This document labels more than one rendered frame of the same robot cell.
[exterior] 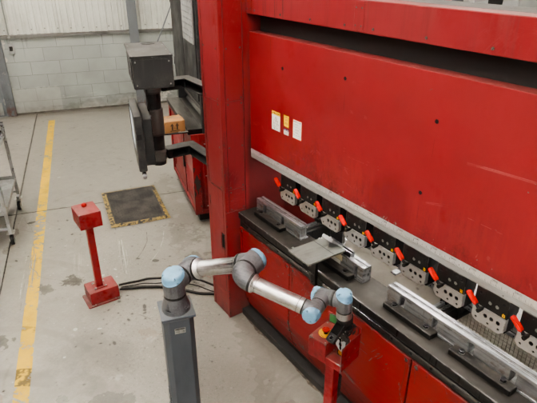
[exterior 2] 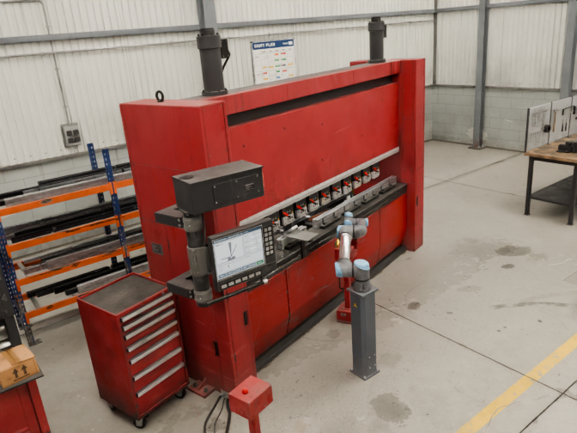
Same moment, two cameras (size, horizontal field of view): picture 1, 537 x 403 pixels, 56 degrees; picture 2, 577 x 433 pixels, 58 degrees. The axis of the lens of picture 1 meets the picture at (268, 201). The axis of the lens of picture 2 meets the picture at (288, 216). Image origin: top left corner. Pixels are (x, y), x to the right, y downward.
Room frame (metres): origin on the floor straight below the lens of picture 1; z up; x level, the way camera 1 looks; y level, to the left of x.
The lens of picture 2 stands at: (3.75, 3.79, 2.72)
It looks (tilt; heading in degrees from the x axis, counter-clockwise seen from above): 20 degrees down; 253
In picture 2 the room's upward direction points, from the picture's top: 5 degrees counter-clockwise
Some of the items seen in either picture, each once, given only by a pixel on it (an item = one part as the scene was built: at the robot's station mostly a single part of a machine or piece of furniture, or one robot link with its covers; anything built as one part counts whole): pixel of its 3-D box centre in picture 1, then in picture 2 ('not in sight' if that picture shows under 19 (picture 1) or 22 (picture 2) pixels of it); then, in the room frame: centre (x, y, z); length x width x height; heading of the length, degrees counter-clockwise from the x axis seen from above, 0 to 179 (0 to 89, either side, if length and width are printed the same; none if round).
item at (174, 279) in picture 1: (174, 281); (361, 269); (2.20, 0.49, 0.94); 0.13 x 0.12 x 0.14; 153
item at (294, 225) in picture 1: (280, 217); not in sight; (2.95, -0.08, 0.92); 0.50 x 0.06 x 0.10; 34
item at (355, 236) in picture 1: (360, 228); (298, 207); (2.35, -0.49, 1.18); 0.15 x 0.09 x 0.17; 34
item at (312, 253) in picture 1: (316, 250); (300, 234); (2.41, -0.27, 1.00); 0.26 x 0.18 x 0.01; 124
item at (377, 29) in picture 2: not in sight; (377, 39); (0.93, -1.60, 2.54); 0.33 x 0.25 x 0.47; 34
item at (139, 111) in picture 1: (142, 133); (240, 253); (3.18, 0.82, 1.42); 0.45 x 0.12 x 0.36; 18
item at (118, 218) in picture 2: not in sight; (113, 226); (4.02, -1.78, 0.87); 2.20 x 0.50 x 1.75; 19
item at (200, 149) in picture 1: (190, 155); (201, 278); (3.42, 0.56, 1.18); 0.40 x 0.24 x 0.07; 34
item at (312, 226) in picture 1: (334, 222); not in sight; (3.08, -0.45, 0.81); 0.64 x 0.08 x 0.14; 124
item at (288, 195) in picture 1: (292, 188); not in sight; (2.84, -0.15, 1.18); 0.15 x 0.09 x 0.17; 34
